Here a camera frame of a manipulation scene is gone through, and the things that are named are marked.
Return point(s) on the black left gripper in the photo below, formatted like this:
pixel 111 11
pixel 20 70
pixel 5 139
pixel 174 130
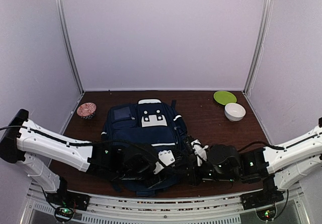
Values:
pixel 154 183

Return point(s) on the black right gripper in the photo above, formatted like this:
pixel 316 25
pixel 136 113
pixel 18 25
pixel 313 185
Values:
pixel 194 162

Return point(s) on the navy blue backpack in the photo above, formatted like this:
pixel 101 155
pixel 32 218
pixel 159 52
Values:
pixel 149 121

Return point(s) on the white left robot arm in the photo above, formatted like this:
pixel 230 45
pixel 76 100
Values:
pixel 23 137

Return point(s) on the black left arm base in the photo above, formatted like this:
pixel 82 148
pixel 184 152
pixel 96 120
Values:
pixel 66 198

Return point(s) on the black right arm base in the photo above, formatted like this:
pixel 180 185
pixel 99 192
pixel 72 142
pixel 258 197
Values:
pixel 268 195

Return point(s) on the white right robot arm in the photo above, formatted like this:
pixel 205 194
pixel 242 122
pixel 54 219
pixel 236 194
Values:
pixel 277 166

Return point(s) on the white bowl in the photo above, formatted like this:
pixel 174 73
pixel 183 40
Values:
pixel 234 112

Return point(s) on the green plate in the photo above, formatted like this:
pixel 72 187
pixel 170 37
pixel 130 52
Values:
pixel 224 97

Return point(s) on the orange patterned bowl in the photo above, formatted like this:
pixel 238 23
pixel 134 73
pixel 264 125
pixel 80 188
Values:
pixel 86 110

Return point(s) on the aluminium front rail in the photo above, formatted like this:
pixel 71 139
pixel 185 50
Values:
pixel 225 208

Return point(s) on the aluminium frame post right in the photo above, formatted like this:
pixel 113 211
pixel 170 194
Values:
pixel 259 46

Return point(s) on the aluminium frame post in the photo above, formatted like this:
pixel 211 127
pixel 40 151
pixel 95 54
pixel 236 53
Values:
pixel 259 46
pixel 68 46

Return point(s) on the aluminium frame post left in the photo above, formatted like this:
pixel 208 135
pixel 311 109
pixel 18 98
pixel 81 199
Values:
pixel 68 46

